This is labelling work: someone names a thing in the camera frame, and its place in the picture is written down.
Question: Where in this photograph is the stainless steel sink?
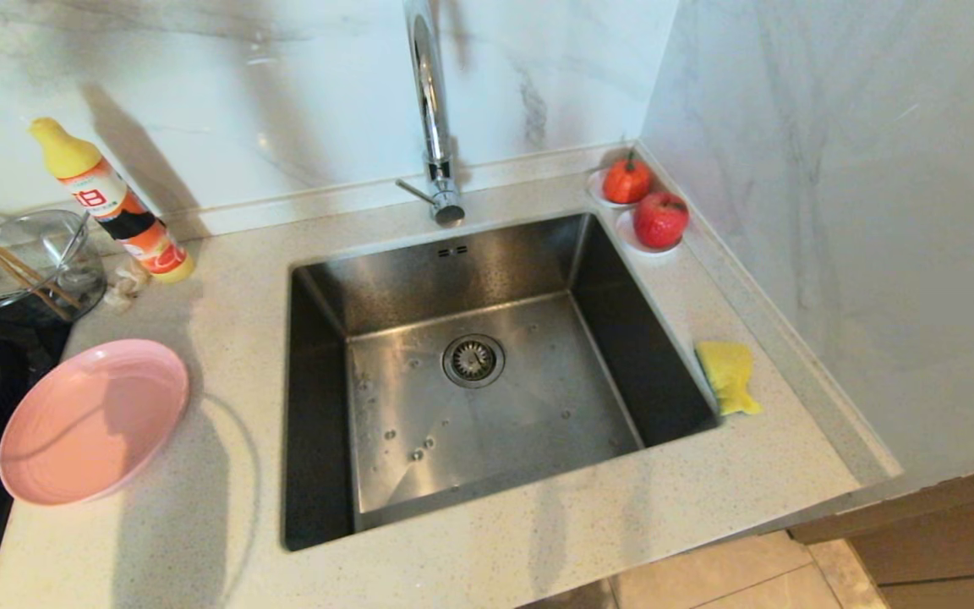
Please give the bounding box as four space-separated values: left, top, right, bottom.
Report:
282 211 723 552

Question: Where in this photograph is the crumpled beige rag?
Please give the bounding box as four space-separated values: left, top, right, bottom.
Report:
102 258 153 314

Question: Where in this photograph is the orange dish soap bottle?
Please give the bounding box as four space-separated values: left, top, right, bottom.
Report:
29 117 196 284

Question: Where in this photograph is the pink plate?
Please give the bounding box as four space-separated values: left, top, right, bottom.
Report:
0 338 191 507

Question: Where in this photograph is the small white dish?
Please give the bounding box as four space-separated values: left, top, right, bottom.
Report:
616 209 684 255
587 167 654 210

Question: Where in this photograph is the clear glass bowl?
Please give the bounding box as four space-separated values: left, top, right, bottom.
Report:
0 209 107 326

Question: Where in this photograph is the yellow green sponge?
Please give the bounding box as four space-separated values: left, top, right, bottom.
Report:
695 340 764 417

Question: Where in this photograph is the wooden cabinet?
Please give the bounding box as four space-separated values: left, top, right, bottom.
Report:
790 457 974 609

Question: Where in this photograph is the red toy apple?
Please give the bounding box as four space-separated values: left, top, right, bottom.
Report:
632 192 691 251

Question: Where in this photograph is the wooden chopstick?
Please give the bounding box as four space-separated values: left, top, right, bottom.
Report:
0 216 74 322
0 208 82 310

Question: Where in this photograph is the chrome faucet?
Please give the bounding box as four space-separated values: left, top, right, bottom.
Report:
395 0 467 228

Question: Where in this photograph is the metal drain strainer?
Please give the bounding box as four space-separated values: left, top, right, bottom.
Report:
442 333 506 390

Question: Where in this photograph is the orange toy pumpkin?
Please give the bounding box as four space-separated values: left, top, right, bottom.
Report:
603 151 654 206

